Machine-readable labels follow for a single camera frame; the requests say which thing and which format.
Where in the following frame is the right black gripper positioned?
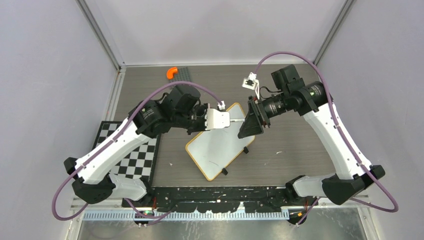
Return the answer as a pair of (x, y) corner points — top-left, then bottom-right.
(237, 90), (289, 139)

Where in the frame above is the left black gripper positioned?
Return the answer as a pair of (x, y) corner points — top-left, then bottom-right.
(173, 103), (217, 136)

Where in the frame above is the whiteboard marker pen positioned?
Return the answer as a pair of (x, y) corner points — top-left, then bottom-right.
(230, 118), (245, 123)

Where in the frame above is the metal wire whiteboard stand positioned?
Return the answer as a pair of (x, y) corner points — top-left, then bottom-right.
(221, 146), (250, 176)

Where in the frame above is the yellow framed whiteboard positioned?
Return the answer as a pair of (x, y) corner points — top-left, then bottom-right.
(185, 122), (255, 181)

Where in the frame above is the black white checkerboard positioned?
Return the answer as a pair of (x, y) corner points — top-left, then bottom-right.
(91, 121), (162, 186)

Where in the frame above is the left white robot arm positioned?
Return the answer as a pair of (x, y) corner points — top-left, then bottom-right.
(64, 84), (207, 207)

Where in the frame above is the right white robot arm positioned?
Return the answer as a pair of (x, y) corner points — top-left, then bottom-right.
(237, 64), (386, 205)

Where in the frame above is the grey studded baseplate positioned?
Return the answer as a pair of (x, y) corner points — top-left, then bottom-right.
(169, 67), (193, 83)

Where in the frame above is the orange curved plastic piece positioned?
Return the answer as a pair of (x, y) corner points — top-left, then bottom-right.
(166, 66), (179, 80)

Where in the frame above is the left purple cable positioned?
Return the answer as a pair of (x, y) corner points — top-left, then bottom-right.
(51, 81), (227, 227)

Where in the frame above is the purple cable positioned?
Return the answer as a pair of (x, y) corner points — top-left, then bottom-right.
(251, 51), (399, 227)
(51, 81), (227, 227)

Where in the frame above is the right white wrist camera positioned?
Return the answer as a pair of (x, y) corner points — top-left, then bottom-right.
(242, 72), (259, 90)

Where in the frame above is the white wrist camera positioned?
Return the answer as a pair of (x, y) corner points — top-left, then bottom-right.
(242, 72), (259, 90)
(204, 101), (231, 131)

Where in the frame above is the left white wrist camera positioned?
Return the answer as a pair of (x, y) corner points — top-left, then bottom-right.
(204, 101), (231, 131)

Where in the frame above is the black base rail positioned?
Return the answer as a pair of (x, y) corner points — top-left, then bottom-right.
(131, 186), (315, 213)

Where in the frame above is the white slotted cable duct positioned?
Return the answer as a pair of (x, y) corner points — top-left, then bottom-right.
(82, 209), (290, 221)

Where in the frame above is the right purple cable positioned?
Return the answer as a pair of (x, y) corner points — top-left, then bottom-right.
(251, 51), (399, 227)

